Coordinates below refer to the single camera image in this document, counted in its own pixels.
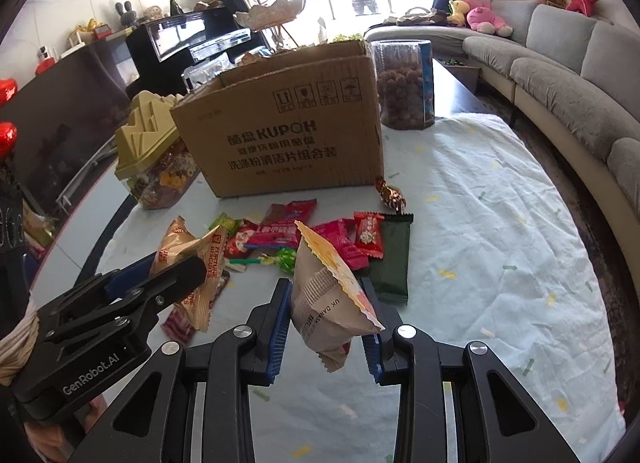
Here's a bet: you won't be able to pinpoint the grey curved sofa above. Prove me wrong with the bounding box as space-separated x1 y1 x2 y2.
364 0 639 273

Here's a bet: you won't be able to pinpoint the red heart snack packet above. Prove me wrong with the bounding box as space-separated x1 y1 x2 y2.
245 198 317 249

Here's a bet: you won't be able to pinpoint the black television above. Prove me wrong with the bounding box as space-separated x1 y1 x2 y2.
1 42 130 215

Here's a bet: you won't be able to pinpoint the red white snack packet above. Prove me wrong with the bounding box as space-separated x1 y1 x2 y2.
224 219 258 259

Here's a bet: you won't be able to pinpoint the red heart balloon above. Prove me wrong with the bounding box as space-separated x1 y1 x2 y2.
0 78 18 106
0 122 17 162

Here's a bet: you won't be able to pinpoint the clear jar yellow lid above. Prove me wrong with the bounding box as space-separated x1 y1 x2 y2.
115 90 200 209

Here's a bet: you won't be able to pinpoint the yellow plush toy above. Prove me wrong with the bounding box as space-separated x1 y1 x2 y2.
447 0 471 27

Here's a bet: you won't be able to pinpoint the gold red foil candy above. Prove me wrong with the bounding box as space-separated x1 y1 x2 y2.
374 177 407 214

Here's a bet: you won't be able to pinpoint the grey rabbit figurine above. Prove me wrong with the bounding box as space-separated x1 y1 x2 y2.
115 0 138 28

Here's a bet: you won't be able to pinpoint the magenta snack packet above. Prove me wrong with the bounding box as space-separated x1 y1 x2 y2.
312 218 369 271

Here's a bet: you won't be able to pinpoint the pink plush toy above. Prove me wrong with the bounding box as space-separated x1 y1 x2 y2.
462 0 513 38

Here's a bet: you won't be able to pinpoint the green candy packet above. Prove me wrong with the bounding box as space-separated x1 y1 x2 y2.
208 212 244 239

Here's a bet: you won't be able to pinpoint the small red candy packet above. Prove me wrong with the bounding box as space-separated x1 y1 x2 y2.
354 212 384 259

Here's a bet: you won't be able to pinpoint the clear canister brown snacks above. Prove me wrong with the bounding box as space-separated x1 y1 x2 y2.
370 39 435 130

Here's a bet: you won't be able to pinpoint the dark green snack packet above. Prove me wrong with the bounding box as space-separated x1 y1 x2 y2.
359 214 413 305

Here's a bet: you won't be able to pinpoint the clear plastic snack bag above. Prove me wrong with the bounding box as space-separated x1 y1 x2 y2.
181 52 234 92

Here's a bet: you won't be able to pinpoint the beige yellow snack bag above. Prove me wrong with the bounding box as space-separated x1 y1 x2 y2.
291 220 385 372

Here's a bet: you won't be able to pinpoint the brown cardboard box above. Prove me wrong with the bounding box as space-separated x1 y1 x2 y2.
171 40 384 198

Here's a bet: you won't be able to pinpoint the left hand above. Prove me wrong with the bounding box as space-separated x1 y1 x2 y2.
24 395 107 463

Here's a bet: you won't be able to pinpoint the orange white snack bag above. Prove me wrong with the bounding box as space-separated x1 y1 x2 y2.
150 216 228 332

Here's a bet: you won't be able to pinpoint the green lollipop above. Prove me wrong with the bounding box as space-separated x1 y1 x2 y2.
226 249 296 275

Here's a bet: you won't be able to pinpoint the black upright piano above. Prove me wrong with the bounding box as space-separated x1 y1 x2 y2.
126 8 266 96

